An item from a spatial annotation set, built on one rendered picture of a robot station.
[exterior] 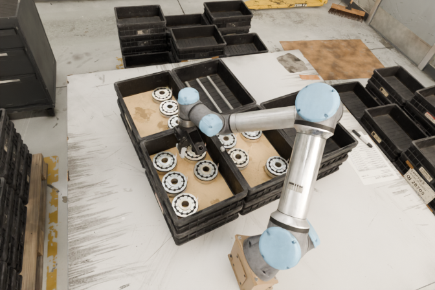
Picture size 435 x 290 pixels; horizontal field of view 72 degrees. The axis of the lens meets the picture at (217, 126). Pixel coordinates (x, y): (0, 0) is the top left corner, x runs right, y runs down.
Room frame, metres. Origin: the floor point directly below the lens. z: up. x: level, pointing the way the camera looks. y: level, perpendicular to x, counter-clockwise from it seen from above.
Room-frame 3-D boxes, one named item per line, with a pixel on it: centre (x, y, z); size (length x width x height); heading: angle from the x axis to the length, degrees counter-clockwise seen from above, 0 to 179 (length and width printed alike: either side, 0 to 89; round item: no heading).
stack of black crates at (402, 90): (2.10, -1.46, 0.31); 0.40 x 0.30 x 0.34; 24
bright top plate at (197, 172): (0.71, 0.02, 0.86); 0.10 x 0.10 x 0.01
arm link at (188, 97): (0.80, 0.12, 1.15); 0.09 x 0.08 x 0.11; 48
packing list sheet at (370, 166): (1.05, -0.81, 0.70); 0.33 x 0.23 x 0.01; 24
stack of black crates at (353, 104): (1.93, -1.09, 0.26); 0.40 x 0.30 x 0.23; 24
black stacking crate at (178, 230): (0.68, 0.08, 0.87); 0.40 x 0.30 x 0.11; 34
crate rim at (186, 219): (0.68, 0.08, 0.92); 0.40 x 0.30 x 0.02; 34
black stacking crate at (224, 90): (1.17, 0.06, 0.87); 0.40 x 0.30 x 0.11; 34
